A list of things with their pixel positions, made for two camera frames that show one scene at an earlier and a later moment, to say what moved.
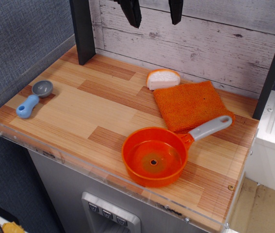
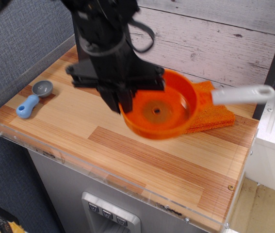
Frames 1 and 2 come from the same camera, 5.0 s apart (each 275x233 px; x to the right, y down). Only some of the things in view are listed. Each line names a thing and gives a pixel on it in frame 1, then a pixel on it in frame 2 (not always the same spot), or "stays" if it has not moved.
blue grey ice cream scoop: [42, 89] stays
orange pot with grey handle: [155, 157] to [167, 112]
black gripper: [132, 10] to [114, 63]
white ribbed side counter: [270, 165] stays
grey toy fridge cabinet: [84, 202] stays
